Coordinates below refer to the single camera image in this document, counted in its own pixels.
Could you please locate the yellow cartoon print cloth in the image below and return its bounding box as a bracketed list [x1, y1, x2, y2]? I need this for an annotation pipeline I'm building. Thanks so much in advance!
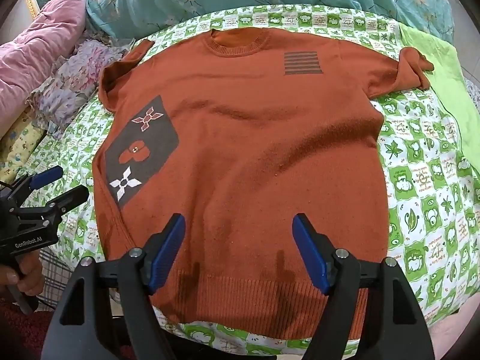
[0, 105, 46, 181]

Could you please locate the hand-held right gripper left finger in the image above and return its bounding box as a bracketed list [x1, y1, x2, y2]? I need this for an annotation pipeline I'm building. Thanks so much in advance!
[43, 213, 186, 360]

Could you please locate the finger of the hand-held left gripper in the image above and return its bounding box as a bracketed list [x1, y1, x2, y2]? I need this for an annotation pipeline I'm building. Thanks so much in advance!
[37, 185, 90, 226]
[10, 166, 64, 196]

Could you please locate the person's left hand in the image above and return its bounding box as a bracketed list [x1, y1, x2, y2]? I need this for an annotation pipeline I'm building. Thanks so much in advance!
[0, 250, 43, 306]

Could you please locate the plaid cloth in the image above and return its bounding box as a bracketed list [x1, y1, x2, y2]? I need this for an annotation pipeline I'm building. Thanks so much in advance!
[37, 245, 87, 310]

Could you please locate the lime green cloth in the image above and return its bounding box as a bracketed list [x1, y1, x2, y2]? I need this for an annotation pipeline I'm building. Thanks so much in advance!
[397, 22, 480, 173]

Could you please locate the orange knit sweater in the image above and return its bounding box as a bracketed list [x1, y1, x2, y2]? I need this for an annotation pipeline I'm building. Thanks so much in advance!
[92, 27, 436, 332]

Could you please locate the purple floral cloth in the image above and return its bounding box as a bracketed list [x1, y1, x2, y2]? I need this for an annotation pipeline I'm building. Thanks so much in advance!
[32, 37, 136, 139]

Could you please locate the pink quilt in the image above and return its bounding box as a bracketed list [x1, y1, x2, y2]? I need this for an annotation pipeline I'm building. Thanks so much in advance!
[0, 0, 113, 136]

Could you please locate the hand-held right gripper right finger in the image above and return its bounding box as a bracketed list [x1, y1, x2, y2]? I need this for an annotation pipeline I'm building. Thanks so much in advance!
[292, 213, 436, 360]

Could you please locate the green white printed bedsheet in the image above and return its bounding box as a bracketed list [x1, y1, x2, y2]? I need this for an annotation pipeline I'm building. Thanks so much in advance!
[7, 4, 480, 359]

